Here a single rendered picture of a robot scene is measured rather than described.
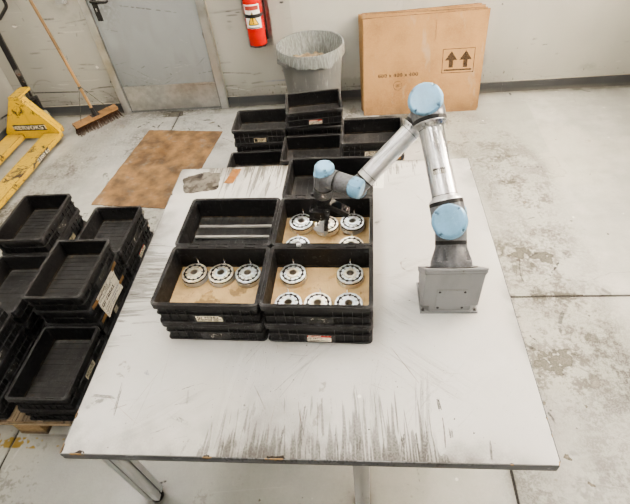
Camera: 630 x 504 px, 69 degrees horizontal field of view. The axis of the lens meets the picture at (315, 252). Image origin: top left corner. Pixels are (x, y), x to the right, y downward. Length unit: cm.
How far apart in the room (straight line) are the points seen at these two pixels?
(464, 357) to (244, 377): 80
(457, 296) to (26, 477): 216
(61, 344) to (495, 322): 211
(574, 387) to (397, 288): 113
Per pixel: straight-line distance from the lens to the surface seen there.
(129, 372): 192
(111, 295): 268
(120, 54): 496
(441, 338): 181
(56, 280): 276
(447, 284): 175
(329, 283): 179
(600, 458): 256
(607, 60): 511
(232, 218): 215
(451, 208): 160
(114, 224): 312
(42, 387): 266
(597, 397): 270
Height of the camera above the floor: 219
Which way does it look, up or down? 45 degrees down
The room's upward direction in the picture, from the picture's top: 7 degrees counter-clockwise
